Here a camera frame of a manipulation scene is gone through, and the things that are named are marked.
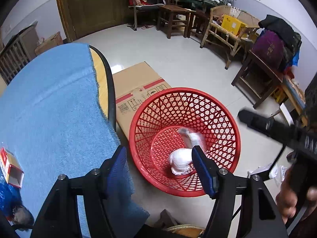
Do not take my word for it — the white paper ball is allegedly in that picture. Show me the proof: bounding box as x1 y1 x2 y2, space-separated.
168 148 192 176

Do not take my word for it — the clear plastic wrapper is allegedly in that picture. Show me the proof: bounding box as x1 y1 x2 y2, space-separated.
177 127 207 152

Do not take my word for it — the red white carton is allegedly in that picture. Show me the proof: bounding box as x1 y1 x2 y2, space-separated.
1 147 24 189

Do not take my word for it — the blue foil wrapper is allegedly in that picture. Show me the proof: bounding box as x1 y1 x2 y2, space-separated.
0 173 23 221

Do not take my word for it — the black plastic bag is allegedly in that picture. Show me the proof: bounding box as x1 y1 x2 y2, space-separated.
12 205 34 226

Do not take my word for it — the person right hand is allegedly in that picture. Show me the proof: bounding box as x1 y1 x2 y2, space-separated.
276 167 317 223

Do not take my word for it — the red plastic mesh basket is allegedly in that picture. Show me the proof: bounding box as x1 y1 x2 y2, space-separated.
129 88 241 197

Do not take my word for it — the dark wooden side table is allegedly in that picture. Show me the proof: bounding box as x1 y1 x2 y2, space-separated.
231 51 283 109

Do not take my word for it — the blue towel table cover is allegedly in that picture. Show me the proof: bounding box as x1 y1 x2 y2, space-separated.
1 43 148 237

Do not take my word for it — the flat cardboard box on floor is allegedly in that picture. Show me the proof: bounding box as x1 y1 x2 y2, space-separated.
113 61 171 138

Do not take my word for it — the pile of dark clothes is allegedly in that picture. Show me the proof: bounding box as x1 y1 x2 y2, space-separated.
251 14 302 75

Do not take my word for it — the yellow box on chair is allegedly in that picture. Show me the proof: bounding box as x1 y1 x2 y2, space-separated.
221 14 248 36

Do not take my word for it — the bamboo armchair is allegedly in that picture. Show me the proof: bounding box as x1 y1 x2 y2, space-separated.
200 5 260 69

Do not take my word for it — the dark wooden stool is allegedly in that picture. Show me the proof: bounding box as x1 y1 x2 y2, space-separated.
156 5 192 39

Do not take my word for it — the wooden slatted cabinet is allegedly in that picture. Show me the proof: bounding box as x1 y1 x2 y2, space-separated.
0 21 39 85

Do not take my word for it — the brown wooden door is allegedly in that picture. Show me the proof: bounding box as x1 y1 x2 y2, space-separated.
56 0 132 42

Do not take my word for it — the cardboard box by wall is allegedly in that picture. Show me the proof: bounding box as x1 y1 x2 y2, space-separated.
35 31 63 56

